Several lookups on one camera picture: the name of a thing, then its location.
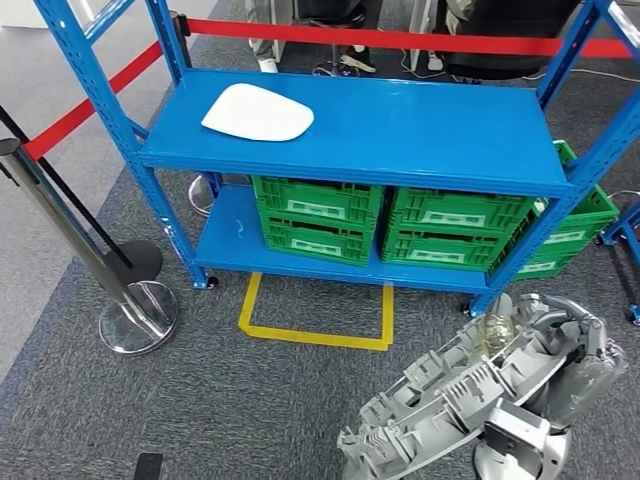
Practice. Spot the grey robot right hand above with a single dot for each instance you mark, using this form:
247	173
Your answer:
585	391

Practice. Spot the green plastic crate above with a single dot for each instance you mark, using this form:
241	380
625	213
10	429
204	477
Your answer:
590	212
545	264
315	199
440	252
315	244
450	212

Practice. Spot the person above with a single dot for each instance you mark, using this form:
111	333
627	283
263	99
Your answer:
267	65
358	60
435	63

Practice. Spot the white desk panel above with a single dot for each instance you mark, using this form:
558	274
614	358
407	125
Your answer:
282	26
423	33

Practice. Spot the red barrier belt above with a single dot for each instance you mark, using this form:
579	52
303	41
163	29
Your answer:
400	38
75	118

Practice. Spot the black round stool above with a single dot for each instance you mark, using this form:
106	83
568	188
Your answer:
335	21

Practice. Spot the white curved plastic cover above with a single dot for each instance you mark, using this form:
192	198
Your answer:
255	112

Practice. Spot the robot foot plate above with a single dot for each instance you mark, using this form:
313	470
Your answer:
149	468

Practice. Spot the chrome stanchion post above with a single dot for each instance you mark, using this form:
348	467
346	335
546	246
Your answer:
140	318

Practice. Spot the stanchion post with black head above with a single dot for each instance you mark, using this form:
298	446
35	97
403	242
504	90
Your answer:
181	40

